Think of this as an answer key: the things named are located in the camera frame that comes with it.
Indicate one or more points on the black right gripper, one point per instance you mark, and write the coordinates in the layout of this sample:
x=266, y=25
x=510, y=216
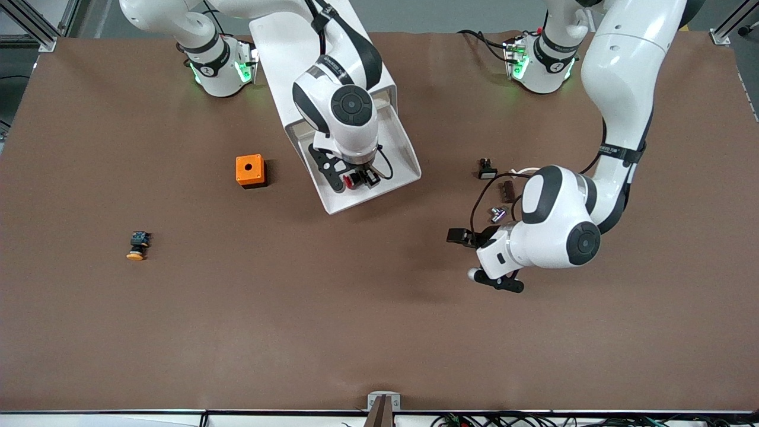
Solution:
x=360, y=175

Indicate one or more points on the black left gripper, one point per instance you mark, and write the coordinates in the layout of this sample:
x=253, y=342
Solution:
x=481, y=239

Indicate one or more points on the red push button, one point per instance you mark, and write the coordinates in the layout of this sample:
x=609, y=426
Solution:
x=350, y=182

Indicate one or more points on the white plastic drawer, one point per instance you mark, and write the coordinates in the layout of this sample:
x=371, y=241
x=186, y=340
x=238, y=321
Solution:
x=397, y=154

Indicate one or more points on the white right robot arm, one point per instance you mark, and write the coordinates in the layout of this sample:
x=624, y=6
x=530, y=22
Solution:
x=356, y=139

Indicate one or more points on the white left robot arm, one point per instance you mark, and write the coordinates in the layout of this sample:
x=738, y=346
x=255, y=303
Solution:
x=622, y=71

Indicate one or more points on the black white push button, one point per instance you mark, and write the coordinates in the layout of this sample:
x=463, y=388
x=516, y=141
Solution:
x=487, y=174

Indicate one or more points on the white drawer cabinet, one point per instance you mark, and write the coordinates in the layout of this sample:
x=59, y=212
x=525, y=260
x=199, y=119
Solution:
x=278, y=71

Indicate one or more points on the yellow push button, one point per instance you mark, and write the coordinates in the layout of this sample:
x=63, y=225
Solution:
x=136, y=255

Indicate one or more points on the brown terminal block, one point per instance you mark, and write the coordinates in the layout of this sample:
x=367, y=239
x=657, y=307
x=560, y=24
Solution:
x=508, y=193

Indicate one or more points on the orange box with hole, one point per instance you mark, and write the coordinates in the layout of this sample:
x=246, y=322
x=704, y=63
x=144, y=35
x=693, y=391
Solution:
x=242, y=177

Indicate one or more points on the silver key switch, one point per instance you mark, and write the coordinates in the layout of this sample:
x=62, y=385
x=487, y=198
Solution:
x=498, y=215

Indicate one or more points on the white curved plastic bracket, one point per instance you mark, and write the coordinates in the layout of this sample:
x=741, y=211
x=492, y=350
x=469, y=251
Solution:
x=519, y=172

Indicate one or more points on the grey metal bracket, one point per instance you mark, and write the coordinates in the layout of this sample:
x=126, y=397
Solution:
x=372, y=403

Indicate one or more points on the brown wedge post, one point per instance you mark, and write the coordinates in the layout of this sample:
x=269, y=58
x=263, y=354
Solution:
x=380, y=415

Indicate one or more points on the white table edge rail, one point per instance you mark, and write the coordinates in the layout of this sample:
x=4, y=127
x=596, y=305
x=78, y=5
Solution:
x=118, y=421

